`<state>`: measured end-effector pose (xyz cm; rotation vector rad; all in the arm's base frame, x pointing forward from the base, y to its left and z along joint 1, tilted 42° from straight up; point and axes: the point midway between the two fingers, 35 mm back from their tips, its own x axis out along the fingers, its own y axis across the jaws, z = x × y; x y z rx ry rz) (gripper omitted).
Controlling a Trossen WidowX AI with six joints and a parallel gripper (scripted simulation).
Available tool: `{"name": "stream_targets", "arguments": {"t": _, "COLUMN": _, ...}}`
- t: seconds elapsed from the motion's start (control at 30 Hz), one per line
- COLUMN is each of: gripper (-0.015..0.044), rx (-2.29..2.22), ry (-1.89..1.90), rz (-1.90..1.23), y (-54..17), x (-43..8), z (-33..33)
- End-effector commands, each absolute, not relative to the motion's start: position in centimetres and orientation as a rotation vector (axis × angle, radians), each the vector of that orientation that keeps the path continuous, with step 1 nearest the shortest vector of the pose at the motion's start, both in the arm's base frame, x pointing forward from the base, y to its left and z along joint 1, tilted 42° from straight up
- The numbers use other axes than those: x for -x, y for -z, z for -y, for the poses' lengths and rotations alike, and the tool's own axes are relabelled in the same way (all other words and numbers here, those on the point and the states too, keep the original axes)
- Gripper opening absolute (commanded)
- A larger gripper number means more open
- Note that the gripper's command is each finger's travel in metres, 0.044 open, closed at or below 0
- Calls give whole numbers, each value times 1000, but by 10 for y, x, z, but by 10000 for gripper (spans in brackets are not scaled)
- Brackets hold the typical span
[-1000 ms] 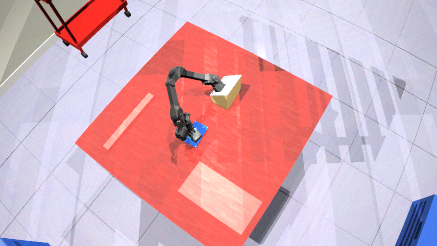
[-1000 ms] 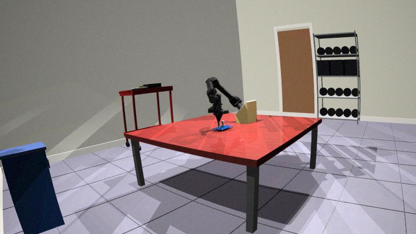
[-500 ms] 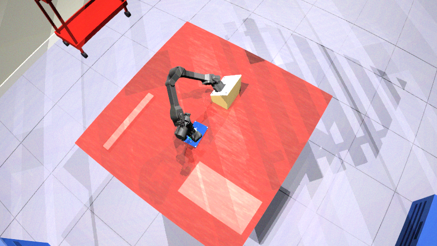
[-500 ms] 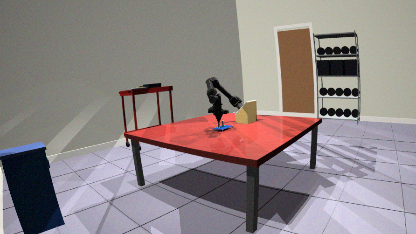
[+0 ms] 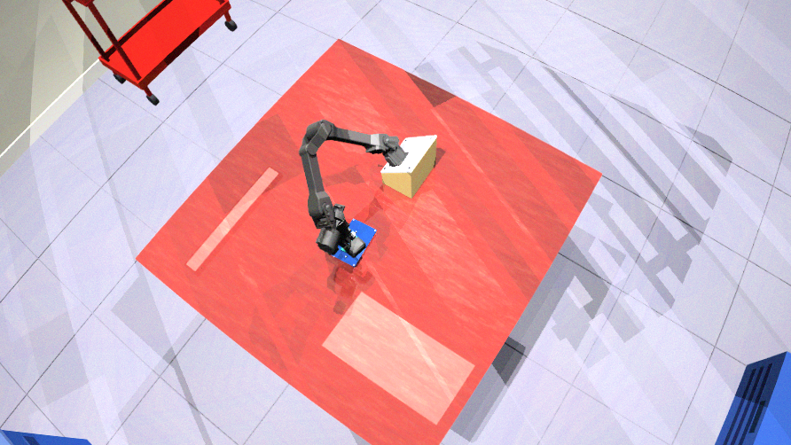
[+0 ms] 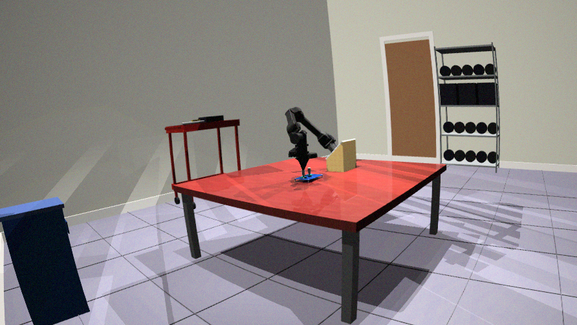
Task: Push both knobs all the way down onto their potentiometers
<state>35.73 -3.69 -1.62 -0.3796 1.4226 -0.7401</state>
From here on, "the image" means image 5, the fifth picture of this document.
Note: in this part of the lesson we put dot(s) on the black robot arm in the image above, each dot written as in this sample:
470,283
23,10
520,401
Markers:
319,202

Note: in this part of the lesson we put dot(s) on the blue circuit board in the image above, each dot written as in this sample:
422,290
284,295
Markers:
358,229

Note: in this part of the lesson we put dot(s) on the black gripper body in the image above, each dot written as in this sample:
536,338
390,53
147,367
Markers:
355,247

